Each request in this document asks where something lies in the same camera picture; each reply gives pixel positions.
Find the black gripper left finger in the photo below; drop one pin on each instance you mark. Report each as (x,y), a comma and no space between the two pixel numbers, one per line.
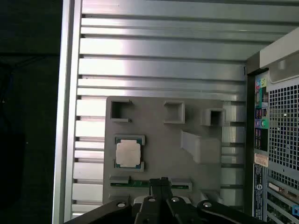
(149,210)

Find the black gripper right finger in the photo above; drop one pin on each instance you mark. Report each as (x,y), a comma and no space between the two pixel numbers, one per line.
(177,210)

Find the silver CPU with green edge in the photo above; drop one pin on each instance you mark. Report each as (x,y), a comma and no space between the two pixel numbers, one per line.
(128,152)

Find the green RAM stick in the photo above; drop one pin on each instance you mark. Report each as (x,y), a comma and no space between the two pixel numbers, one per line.
(137,184)

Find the grey plastic parts rack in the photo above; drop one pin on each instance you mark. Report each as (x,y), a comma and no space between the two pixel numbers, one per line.
(163,149)

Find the open PC case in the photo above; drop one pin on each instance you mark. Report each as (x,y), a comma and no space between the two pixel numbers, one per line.
(275,58)

